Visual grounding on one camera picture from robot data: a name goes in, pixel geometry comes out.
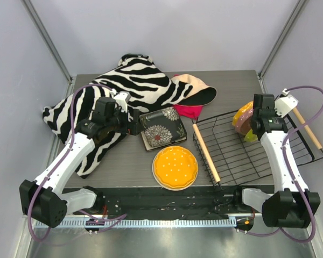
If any wooden rack handle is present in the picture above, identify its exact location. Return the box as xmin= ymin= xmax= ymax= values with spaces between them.
xmin=292 ymin=107 xmax=322 ymax=150
xmin=192 ymin=124 xmax=221 ymax=183

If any yellow dotted plate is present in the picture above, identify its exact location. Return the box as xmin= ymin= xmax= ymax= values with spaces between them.
xmin=232 ymin=101 xmax=254 ymax=126

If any zebra print blanket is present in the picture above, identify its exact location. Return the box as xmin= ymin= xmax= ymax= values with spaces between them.
xmin=42 ymin=54 xmax=194 ymax=179

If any right wooden rack handle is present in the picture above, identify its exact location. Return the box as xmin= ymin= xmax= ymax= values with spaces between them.
xmin=292 ymin=107 xmax=322 ymax=150

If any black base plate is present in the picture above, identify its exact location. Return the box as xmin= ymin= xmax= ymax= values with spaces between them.
xmin=61 ymin=185 xmax=266 ymax=220

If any green dotted plate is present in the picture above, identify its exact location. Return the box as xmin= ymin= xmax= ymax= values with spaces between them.
xmin=244 ymin=129 xmax=258 ymax=142

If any pink cloth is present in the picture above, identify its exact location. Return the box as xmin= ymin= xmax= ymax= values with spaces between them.
xmin=173 ymin=105 xmax=203 ymax=119

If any beige bucket hat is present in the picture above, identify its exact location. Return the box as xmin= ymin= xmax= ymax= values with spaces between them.
xmin=171 ymin=74 xmax=217 ymax=107

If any purple cable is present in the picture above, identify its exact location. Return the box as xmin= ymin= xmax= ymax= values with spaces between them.
xmin=26 ymin=83 xmax=129 ymax=241
xmin=242 ymin=85 xmax=323 ymax=244

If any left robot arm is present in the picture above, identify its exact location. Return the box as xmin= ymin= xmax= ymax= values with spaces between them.
xmin=19 ymin=92 xmax=142 ymax=228

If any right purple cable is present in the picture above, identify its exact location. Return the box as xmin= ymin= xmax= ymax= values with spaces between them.
xmin=242 ymin=85 xmax=323 ymax=244

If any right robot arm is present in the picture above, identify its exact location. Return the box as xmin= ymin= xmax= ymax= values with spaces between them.
xmin=232 ymin=94 xmax=320 ymax=228

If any orange dotted plate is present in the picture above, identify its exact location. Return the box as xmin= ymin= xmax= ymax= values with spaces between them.
xmin=153 ymin=146 xmax=199 ymax=189

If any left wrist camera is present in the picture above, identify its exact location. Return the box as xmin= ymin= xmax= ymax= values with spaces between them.
xmin=113 ymin=91 xmax=131 ymax=113

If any black wire dish rack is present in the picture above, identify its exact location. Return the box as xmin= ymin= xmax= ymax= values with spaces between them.
xmin=191 ymin=106 xmax=323 ymax=188

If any yellow cream round plate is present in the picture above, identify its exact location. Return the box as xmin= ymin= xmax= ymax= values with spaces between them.
xmin=152 ymin=145 xmax=199 ymax=191

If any black square plate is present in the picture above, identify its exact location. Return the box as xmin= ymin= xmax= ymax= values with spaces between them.
xmin=139 ymin=107 xmax=187 ymax=151

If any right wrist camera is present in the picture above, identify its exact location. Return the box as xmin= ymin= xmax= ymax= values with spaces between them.
xmin=275 ymin=88 xmax=298 ymax=118

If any left wooden rack handle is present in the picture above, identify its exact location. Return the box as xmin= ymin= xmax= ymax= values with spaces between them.
xmin=192 ymin=124 xmax=221 ymax=183

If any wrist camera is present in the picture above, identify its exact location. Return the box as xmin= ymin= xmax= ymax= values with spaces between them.
xmin=275 ymin=88 xmax=298 ymax=118
xmin=113 ymin=91 xmax=131 ymax=113

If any purple dotted plate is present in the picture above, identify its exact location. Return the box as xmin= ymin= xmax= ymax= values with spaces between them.
xmin=235 ymin=109 xmax=253 ymax=135

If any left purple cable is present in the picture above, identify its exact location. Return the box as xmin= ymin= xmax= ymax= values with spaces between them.
xmin=26 ymin=83 xmax=129 ymax=241

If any white slotted cable duct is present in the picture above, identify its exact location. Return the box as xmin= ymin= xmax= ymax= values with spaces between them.
xmin=34 ymin=218 xmax=237 ymax=228

